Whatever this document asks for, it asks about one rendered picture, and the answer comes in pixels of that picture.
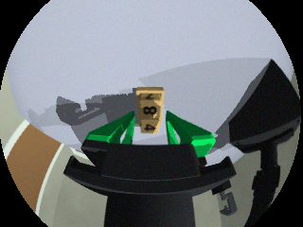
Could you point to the tan wooden number cube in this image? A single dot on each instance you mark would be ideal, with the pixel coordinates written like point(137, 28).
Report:
point(149, 125)
point(149, 105)

